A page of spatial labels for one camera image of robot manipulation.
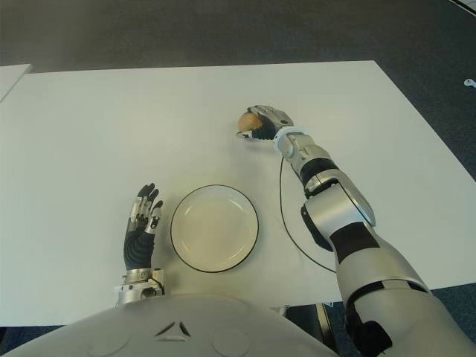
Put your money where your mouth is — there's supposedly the red yellow apple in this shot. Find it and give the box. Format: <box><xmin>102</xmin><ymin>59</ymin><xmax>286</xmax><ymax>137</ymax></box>
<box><xmin>237</xmin><ymin>113</ymin><xmax>263</xmax><ymax>132</ymax></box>

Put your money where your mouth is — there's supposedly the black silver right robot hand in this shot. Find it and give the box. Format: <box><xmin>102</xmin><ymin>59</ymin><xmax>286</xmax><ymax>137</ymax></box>
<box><xmin>236</xmin><ymin>105</ymin><xmax>294</xmax><ymax>141</ymax></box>

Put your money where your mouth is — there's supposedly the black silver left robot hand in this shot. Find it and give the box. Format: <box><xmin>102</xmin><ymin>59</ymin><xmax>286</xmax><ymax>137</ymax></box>
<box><xmin>123</xmin><ymin>182</ymin><xmax>164</xmax><ymax>271</ymax></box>

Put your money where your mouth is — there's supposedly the white plate with black rim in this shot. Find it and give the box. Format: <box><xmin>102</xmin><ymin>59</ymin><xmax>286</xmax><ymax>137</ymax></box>
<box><xmin>170</xmin><ymin>184</ymin><xmax>260</xmax><ymax>274</ymax></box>

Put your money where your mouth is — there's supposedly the grey robot torso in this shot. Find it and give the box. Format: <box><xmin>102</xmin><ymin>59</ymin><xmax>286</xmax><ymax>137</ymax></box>
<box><xmin>0</xmin><ymin>293</ymin><xmax>335</xmax><ymax>357</ymax></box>

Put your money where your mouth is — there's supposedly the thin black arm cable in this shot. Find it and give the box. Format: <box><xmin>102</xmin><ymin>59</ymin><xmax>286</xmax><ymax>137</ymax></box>
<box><xmin>279</xmin><ymin>158</ymin><xmax>339</xmax><ymax>274</ymax></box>

